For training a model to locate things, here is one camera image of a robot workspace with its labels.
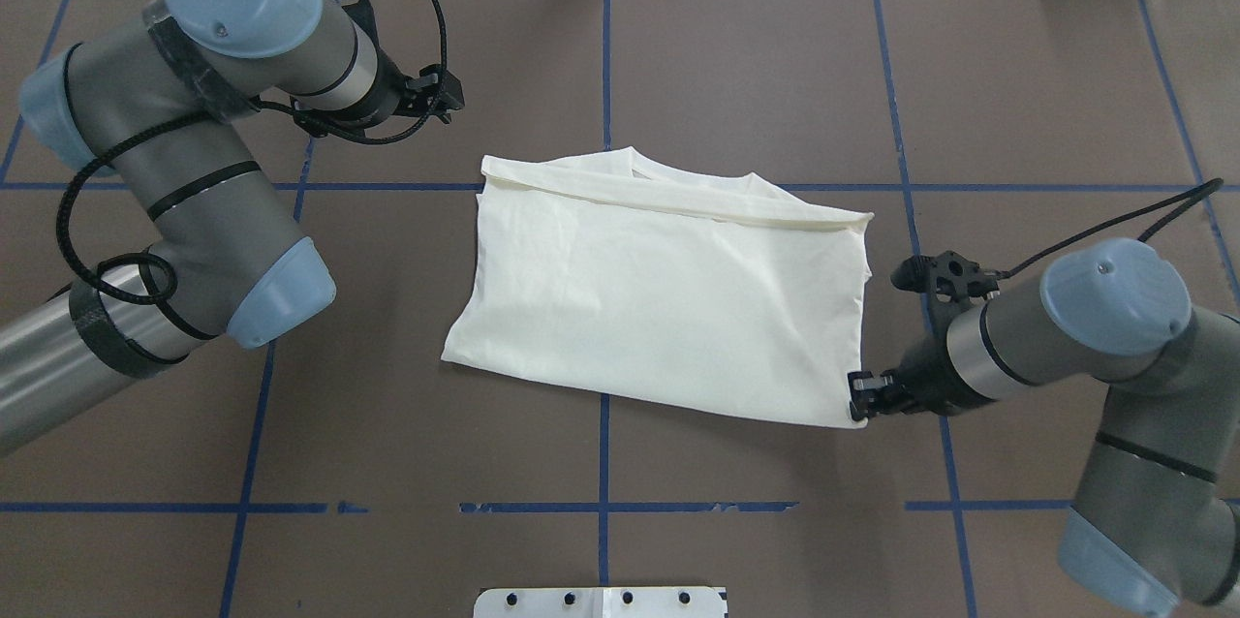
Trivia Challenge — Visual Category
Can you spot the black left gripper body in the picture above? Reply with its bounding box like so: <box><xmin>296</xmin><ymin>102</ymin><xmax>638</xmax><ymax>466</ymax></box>
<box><xmin>298</xmin><ymin>0</ymin><xmax>436</xmax><ymax>129</ymax></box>

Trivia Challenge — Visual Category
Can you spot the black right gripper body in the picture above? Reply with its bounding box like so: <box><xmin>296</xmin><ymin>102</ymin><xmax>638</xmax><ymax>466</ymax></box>
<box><xmin>877</xmin><ymin>251</ymin><xmax>998</xmax><ymax>417</ymax></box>

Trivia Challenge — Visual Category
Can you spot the cream long-sleeve cat shirt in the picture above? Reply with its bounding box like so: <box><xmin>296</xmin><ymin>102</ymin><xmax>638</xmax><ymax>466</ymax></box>
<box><xmin>441</xmin><ymin>146</ymin><xmax>872</xmax><ymax>429</ymax></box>

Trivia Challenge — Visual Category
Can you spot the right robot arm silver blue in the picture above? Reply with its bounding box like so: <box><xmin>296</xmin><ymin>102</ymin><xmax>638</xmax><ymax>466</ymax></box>
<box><xmin>849</xmin><ymin>238</ymin><xmax>1239</xmax><ymax>617</ymax></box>

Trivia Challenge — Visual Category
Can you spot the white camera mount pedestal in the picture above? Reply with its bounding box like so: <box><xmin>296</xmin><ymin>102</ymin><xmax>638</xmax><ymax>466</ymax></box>
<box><xmin>472</xmin><ymin>586</ymin><xmax>729</xmax><ymax>617</ymax></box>

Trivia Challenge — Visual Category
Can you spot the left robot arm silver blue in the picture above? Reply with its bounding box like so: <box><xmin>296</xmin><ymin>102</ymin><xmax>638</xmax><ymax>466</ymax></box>
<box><xmin>2</xmin><ymin>0</ymin><xmax>464</xmax><ymax>454</ymax></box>

